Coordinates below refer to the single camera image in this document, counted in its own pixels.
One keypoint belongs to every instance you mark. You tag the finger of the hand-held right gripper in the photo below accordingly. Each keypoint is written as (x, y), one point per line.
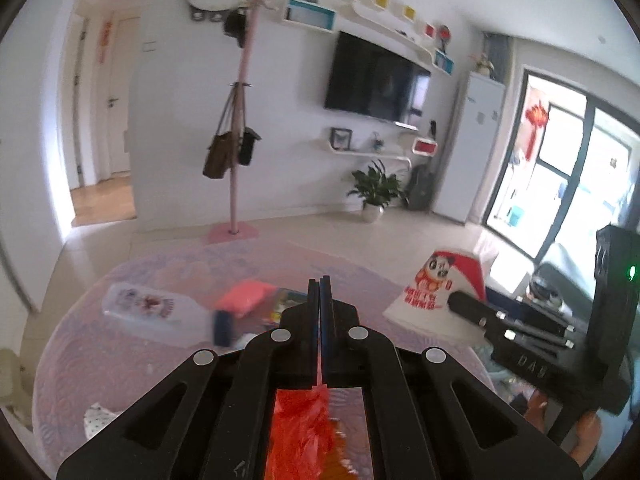
(467, 308)

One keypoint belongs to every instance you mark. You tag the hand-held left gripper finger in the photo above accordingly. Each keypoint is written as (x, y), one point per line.
(326, 310)
(314, 310)

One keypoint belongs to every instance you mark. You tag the red plastic bag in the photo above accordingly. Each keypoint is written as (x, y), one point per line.
(295, 430)

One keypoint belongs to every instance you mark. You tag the person's right hand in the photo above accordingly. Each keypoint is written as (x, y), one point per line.
(586, 435)

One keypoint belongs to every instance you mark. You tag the colourful printed packet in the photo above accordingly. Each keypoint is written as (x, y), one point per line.
(287, 305)

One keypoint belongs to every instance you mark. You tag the white panda print paper bag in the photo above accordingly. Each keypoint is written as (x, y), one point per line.
(440, 285)

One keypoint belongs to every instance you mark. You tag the pink sponge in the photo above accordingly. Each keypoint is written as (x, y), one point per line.
(245, 297)

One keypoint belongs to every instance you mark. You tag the blue bucket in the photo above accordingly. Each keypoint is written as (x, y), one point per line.
(515, 216)

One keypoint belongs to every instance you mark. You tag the potted green plant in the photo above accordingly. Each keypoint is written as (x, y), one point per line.
(376, 187)

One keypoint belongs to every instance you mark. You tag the glass sliding door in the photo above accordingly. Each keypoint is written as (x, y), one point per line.
(575, 160)

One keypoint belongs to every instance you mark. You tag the white refrigerator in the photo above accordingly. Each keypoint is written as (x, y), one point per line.
(472, 150)

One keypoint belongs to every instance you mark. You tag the clear plastic bottle blue cap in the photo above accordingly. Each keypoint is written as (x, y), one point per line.
(150, 310)

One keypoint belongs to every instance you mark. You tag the red backed shelf box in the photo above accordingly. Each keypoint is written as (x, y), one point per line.
(425, 146)

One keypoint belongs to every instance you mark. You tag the small black handbag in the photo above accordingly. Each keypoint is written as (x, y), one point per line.
(247, 146)

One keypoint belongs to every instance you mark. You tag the brown handbag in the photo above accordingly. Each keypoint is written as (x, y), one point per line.
(218, 157)

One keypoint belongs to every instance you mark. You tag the red knot hanging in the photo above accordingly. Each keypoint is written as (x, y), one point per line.
(536, 117)

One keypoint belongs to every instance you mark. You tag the black flat television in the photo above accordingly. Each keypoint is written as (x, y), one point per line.
(372, 77)

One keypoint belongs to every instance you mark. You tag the white dotted cloth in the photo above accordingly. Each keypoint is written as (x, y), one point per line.
(97, 420)

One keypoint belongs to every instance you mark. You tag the flower pot ornament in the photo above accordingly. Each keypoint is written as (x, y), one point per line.
(483, 65)

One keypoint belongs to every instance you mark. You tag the small blue backed shelf box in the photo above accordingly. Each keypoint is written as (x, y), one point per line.
(444, 61)

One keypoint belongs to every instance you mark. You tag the pink coat rack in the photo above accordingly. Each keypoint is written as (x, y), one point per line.
(243, 70)

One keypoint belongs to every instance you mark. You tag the red round paddle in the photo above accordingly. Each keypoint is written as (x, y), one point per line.
(444, 35)

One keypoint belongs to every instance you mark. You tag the white room door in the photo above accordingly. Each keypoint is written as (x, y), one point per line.
(122, 95)

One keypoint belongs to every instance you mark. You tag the black hat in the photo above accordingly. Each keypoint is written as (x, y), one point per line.
(235, 25)

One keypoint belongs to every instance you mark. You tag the red door hanging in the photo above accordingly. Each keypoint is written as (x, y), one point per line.
(103, 40)

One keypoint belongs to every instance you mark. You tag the white low wall shelf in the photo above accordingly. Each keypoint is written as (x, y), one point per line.
(367, 155)

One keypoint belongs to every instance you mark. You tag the black picture frame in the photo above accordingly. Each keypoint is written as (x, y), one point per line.
(341, 139)

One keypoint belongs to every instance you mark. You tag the small red wall cube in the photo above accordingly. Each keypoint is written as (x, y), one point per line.
(429, 29)

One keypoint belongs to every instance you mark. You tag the white curved wall shelf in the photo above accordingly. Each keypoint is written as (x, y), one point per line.
(385, 32)

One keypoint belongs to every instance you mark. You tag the yellow wall cube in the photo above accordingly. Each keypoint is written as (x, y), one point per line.
(381, 0)
(409, 12)

